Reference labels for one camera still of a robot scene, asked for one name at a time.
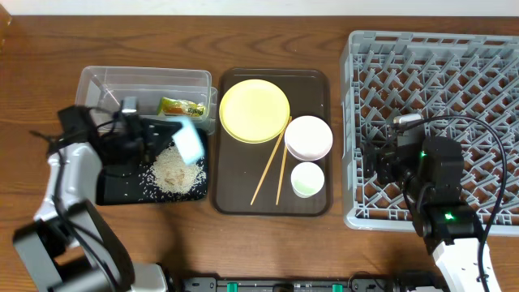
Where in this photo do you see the rice pile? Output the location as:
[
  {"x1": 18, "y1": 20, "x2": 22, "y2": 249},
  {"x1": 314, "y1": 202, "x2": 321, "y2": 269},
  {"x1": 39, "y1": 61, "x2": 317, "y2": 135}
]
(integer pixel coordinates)
[{"x1": 121, "y1": 144, "x2": 208, "y2": 202}]

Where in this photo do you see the yellow plate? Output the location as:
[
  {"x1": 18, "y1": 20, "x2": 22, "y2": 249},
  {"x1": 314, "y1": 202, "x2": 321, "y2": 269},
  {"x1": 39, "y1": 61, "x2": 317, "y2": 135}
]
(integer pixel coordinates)
[{"x1": 219, "y1": 79, "x2": 290, "y2": 144}]

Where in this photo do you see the white cup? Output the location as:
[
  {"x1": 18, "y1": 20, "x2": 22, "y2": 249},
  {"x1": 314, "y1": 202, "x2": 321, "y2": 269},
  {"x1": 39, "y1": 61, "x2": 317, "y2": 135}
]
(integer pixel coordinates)
[{"x1": 290, "y1": 161, "x2": 324, "y2": 198}]

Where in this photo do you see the black waste tray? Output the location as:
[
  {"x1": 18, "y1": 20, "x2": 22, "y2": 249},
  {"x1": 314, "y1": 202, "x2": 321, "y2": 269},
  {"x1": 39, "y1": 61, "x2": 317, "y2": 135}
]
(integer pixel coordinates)
[{"x1": 97, "y1": 143, "x2": 208, "y2": 205}]

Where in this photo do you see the clear plastic bin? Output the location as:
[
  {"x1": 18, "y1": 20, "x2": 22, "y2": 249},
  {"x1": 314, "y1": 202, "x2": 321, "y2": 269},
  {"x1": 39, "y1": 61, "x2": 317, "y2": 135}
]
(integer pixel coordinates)
[{"x1": 75, "y1": 66, "x2": 217, "y2": 135}]

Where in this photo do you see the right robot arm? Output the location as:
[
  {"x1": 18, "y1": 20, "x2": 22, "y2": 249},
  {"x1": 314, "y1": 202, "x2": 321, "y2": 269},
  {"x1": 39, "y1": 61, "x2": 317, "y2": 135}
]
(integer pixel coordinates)
[{"x1": 362, "y1": 128, "x2": 500, "y2": 291}]

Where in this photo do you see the dark brown tray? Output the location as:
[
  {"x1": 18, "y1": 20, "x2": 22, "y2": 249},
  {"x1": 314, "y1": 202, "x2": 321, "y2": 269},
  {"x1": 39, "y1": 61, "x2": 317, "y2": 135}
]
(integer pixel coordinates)
[{"x1": 209, "y1": 68, "x2": 333, "y2": 217}]

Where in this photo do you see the wooden chopstick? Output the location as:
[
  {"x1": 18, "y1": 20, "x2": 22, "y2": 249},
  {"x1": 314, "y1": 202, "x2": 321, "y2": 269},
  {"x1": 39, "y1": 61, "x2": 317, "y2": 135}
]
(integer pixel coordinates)
[
  {"x1": 250, "y1": 116, "x2": 292, "y2": 206},
  {"x1": 276, "y1": 144, "x2": 287, "y2": 206}
]

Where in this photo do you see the blue bowl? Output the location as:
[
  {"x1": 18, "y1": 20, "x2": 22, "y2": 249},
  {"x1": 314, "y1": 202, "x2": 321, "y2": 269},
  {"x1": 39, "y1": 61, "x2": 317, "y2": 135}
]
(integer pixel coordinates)
[{"x1": 172, "y1": 116, "x2": 205, "y2": 165}]

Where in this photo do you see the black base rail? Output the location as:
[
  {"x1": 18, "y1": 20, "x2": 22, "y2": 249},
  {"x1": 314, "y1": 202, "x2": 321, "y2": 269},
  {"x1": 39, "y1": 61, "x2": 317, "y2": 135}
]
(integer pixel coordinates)
[{"x1": 174, "y1": 271, "x2": 449, "y2": 292}]

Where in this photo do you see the grey dishwasher rack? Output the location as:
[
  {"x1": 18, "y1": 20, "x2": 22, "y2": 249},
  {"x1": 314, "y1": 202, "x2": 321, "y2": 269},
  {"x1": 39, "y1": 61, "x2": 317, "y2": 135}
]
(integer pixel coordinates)
[{"x1": 340, "y1": 31, "x2": 518, "y2": 236}]

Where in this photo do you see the green snack wrapper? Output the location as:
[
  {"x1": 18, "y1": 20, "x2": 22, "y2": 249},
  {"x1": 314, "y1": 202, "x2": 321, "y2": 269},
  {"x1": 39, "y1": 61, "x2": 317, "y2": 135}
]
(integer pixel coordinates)
[{"x1": 157, "y1": 97, "x2": 206, "y2": 118}]

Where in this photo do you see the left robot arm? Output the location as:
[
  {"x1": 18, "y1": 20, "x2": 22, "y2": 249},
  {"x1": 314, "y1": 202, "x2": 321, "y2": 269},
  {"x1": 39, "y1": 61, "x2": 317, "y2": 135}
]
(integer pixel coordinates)
[{"x1": 13, "y1": 105, "x2": 175, "y2": 291}]

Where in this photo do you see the pink bowl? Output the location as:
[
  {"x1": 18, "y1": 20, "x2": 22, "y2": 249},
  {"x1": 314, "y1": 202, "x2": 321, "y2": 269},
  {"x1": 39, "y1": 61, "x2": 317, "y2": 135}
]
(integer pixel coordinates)
[{"x1": 284, "y1": 115, "x2": 333, "y2": 161}]

